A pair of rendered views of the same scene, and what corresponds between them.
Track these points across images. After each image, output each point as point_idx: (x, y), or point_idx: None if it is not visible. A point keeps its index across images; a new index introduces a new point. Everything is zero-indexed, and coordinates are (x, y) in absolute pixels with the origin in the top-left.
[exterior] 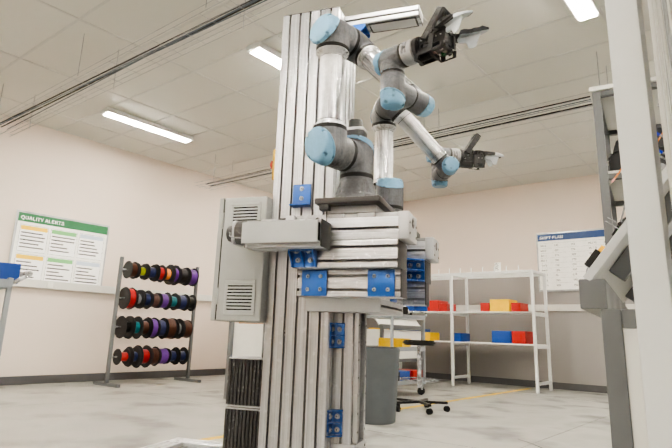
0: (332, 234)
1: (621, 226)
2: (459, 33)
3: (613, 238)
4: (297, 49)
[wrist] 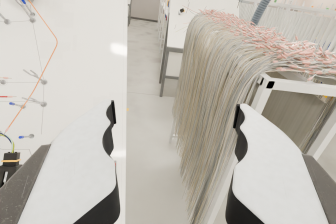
0: None
1: (125, 213)
2: (91, 223)
3: (125, 223)
4: None
